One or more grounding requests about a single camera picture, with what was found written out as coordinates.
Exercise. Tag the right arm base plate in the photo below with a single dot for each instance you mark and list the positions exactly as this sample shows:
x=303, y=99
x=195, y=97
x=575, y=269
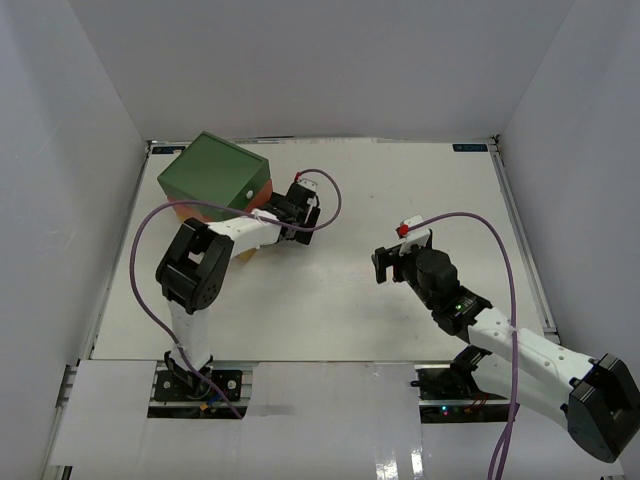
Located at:
x=450, y=397

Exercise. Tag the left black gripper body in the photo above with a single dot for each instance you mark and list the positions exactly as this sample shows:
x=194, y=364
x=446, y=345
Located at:
x=310, y=217

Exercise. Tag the blue corner label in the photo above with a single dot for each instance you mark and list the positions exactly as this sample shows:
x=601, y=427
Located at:
x=469, y=147

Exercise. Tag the green drawer storage box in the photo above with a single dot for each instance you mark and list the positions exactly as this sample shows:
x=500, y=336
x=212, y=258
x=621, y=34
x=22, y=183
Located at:
x=213, y=170

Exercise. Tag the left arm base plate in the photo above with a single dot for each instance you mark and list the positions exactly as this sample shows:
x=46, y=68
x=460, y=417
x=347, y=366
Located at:
x=169, y=388

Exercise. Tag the orange red drawer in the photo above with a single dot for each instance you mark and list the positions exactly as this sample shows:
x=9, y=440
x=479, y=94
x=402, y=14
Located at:
x=247, y=201

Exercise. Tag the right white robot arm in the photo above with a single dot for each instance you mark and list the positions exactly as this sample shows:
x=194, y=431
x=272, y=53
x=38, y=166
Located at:
x=596, y=400

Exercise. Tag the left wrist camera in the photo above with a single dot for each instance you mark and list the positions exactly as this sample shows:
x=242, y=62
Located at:
x=303, y=181

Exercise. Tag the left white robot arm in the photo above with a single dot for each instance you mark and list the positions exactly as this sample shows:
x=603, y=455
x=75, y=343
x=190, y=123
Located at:
x=192, y=271

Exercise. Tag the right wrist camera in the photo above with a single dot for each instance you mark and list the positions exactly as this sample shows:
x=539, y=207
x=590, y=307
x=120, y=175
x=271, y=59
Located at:
x=412, y=233

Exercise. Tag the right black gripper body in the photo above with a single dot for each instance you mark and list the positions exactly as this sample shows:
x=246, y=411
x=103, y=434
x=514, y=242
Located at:
x=407, y=271

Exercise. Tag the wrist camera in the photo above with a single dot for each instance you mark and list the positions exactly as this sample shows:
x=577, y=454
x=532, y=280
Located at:
x=412, y=233
x=303, y=181

